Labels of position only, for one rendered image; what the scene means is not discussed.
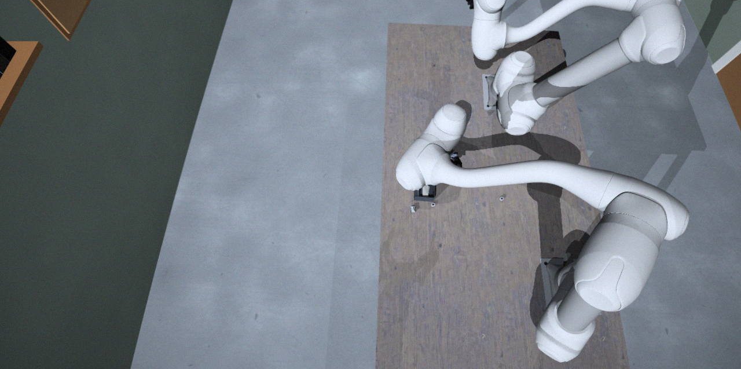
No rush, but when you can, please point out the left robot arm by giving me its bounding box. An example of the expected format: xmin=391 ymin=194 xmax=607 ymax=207
xmin=396 ymin=103 xmax=689 ymax=362

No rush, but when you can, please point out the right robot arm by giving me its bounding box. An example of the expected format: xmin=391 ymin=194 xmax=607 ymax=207
xmin=471 ymin=0 xmax=686 ymax=136

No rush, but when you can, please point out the dark grey three-compartment bin rack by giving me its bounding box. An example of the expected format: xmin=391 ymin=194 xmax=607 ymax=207
xmin=414 ymin=185 xmax=435 ymax=202

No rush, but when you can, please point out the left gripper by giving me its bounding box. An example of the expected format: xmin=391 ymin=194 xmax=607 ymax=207
xmin=450 ymin=152 xmax=462 ymax=167

